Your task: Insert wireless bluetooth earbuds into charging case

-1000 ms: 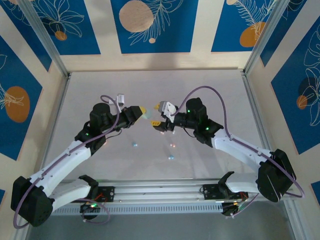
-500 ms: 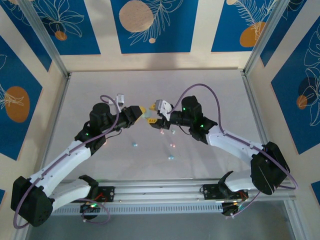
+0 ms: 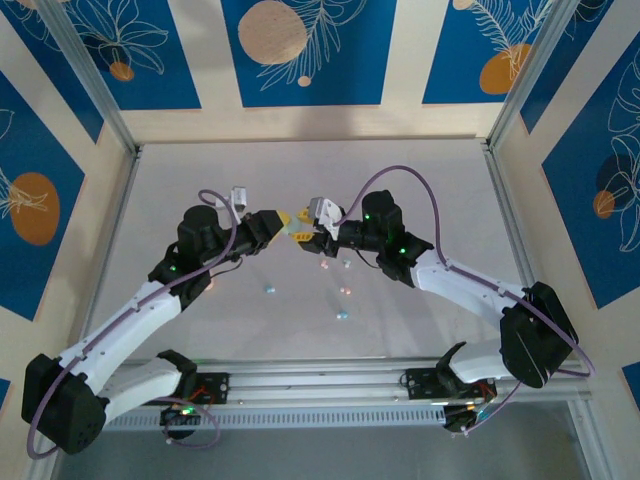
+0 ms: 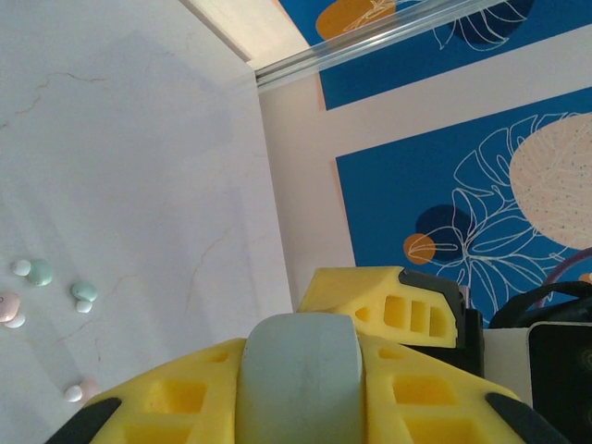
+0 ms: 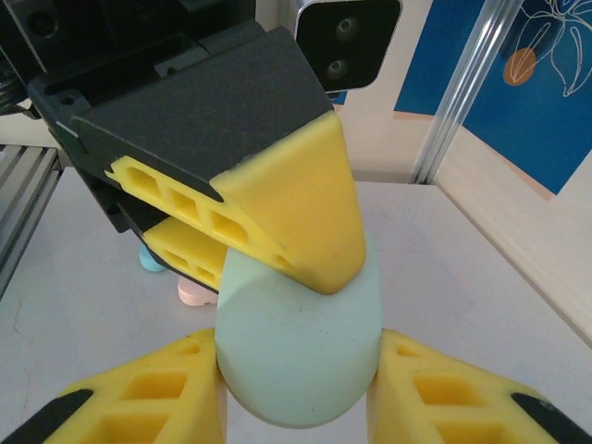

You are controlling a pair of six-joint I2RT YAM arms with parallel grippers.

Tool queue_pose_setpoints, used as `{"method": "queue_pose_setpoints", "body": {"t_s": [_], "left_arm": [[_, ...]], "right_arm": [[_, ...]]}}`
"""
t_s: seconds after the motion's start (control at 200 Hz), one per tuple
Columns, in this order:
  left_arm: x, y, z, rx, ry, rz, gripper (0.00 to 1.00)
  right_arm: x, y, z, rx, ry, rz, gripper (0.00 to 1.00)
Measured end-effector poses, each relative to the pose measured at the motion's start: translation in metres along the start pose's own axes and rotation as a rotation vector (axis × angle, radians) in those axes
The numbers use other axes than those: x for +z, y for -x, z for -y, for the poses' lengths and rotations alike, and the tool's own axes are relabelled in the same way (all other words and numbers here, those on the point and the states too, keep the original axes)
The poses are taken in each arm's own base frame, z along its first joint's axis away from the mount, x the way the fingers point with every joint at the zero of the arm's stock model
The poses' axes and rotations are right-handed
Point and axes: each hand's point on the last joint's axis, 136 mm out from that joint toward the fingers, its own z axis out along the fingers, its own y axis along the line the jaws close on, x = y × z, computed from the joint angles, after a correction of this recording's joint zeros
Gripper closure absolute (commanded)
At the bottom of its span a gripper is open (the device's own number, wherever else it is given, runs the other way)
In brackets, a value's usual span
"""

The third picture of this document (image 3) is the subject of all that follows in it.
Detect long aluminium base rail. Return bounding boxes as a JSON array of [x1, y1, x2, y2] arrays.
[[44, 355, 594, 404]]

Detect aluminium frame post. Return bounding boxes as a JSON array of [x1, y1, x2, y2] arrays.
[[35, 0, 141, 156], [485, 0, 584, 150]]

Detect aluminium side rail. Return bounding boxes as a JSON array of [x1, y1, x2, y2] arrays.
[[27, 147, 144, 480], [482, 142, 604, 480]]

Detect mint green earbud case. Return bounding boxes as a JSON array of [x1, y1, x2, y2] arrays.
[[282, 208, 314, 237]]

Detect grey slotted cable duct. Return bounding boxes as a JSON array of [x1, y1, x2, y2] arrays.
[[62, 403, 449, 432]]

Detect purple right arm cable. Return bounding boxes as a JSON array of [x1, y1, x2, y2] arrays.
[[333, 164, 598, 439]]

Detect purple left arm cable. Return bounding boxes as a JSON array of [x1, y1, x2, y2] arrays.
[[27, 188, 239, 459]]

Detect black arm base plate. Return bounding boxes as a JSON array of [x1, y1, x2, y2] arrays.
[[185, 372, 232, 405], [403, 367, 499, 402]]

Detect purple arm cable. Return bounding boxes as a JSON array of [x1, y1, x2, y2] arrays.
[[333, 164, 598, 439], [27, 188, 239, 459]]

